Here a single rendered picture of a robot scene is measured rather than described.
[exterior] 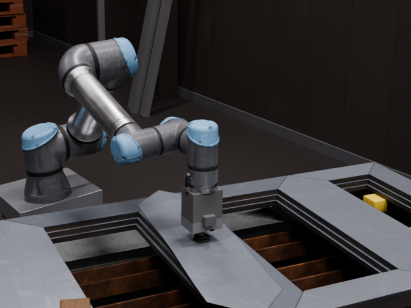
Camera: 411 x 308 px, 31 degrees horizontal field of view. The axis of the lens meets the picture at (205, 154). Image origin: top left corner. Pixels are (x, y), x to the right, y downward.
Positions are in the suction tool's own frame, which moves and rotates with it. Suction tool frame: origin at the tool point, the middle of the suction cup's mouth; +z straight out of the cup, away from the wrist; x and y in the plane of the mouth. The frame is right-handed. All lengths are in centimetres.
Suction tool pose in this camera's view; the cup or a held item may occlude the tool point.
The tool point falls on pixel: (201, 243)
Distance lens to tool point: 188.5
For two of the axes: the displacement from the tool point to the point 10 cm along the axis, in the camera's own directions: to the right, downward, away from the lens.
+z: -0.2, 9.5, 3.2
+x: -4.8, -2.9, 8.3
